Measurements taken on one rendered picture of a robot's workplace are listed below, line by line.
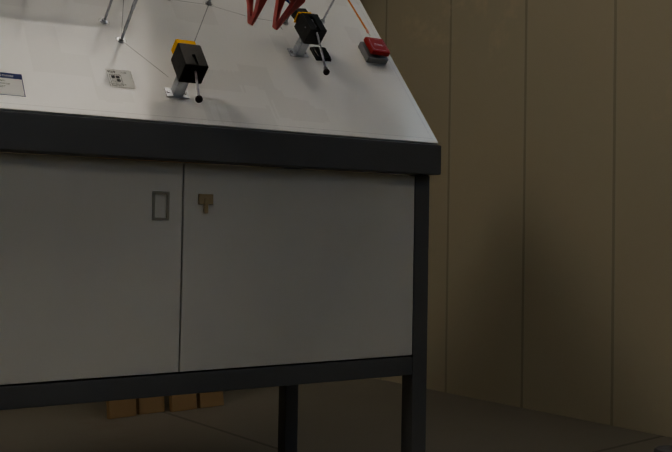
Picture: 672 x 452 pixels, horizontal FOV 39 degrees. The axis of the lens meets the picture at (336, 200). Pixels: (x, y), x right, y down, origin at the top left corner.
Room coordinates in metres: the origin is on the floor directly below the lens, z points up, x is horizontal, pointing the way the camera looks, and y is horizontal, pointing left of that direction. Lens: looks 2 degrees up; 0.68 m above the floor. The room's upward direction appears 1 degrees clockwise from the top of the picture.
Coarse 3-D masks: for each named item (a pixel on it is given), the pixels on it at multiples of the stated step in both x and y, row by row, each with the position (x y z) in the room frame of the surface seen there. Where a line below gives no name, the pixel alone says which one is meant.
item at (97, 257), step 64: (0, 192) 1.60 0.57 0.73; (64, 192) 1.66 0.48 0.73; (128, 192) 1.72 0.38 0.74; (0, 256) 1.60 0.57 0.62; (64, 256) 1.66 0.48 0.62; (128, 256) 1.73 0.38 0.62; (0, 320) 1.61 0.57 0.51; (64, 320) 1.66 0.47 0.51; (128, 320) 1.73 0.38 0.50; (0, 384) 1.61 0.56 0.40
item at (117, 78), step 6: (108, 72) 1.75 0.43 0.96; (114, 72) 1.76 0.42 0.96; (120, 72) 1.76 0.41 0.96; (126, 72) 1.77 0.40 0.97; (108, 78) 1.74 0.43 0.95; (114, 78) 1.74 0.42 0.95; (120, 78) 1.75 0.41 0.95; (126, 78) 1.76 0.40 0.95; (132, 78) 1.77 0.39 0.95; (114, 84) 1.73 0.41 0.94; (120, 84) 1.74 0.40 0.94; (126, 84) 1.75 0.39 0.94; (132, 84) 1.76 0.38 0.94
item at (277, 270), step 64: (192, 192) 1.79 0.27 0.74; (256, 192) 1.87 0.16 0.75; (320, 192) 1.95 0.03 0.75; (384, 192) 2.03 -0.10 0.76; (192, 256) 1.79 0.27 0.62; (256, 256) 1.87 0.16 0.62; (320, 256) 1.95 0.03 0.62; (384, 256) 2.04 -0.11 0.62; (192, 320) 1.80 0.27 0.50; (256, 320) 1.87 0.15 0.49; (320, 320) 1.95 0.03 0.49; (384, 320) 2.04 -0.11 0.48
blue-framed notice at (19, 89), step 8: (0, 72) 1.63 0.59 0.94; (8, 72) 1.63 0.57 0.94; (0, 80) 1.61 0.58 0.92; (8, 80) 1.62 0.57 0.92; (16, 80) 1.63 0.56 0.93; (0, 88) 1.60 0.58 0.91; (8, 88) 1.61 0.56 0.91; (16, 88) 1.62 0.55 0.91; (24, 88) 1.63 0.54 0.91; (16, 96) 1.60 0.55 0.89; (24, 96) 1.61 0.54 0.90
